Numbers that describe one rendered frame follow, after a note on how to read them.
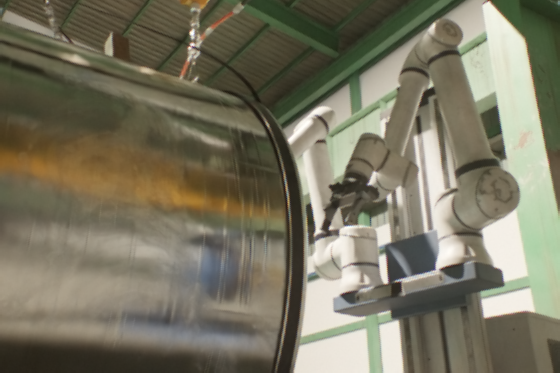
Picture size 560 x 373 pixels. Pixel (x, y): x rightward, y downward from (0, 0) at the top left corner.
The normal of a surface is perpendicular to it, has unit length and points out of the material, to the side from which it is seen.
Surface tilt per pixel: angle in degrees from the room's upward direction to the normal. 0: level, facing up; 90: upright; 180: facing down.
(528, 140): 90
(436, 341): 90
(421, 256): 90
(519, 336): 90
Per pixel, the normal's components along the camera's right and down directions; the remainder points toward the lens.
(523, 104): -0.84, -0.22
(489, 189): 0.19, -0.29
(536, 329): 0.65, -0.32
